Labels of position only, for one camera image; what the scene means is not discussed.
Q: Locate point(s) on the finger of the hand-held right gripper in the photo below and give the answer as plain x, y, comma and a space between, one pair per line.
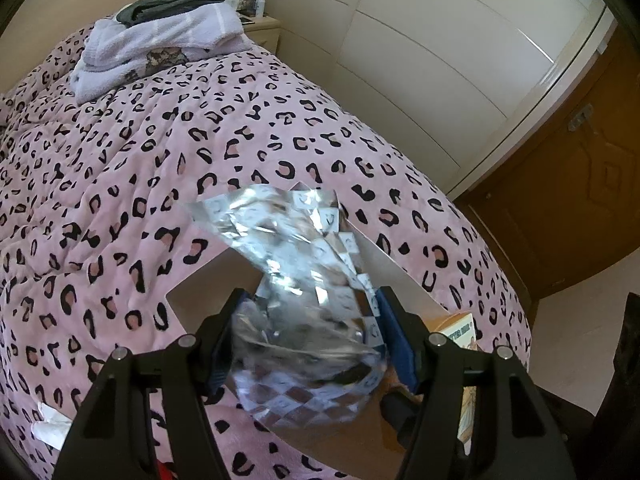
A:
397, 410

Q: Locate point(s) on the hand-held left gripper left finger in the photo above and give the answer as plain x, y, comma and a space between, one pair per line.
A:
220, 372

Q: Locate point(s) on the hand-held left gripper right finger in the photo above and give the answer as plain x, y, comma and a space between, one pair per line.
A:
397, 350

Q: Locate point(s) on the yellow printed box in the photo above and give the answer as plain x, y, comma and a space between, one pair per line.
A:
457, 330

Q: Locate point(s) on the white cardboard box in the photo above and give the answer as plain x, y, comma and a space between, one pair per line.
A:
400, 270

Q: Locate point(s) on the silver checkered plastic bag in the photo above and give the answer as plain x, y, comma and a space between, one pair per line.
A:
300, 285

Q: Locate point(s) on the red object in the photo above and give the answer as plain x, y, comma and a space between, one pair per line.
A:
165, 469

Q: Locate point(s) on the crumpled white tissue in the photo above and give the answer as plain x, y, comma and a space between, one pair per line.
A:
52, 425

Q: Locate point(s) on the wooden door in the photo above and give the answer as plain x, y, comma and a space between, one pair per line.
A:
565, 200

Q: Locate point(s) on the pink leopard print blanket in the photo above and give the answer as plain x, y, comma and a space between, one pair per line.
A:
125, 185

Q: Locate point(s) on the white wardrobe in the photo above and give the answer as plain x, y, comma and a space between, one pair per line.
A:
425, 50

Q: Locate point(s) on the folded lavender towel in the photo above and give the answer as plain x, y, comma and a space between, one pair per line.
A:
150, 40

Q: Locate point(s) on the beige nightstand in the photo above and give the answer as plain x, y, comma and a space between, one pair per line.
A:
265, 35

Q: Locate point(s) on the white bottle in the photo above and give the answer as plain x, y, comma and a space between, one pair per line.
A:
261, 6

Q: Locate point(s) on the folded dark grey clothes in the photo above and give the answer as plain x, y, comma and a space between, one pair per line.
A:
165, 5

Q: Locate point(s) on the group of small bottles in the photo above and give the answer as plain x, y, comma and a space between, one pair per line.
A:
237, 1

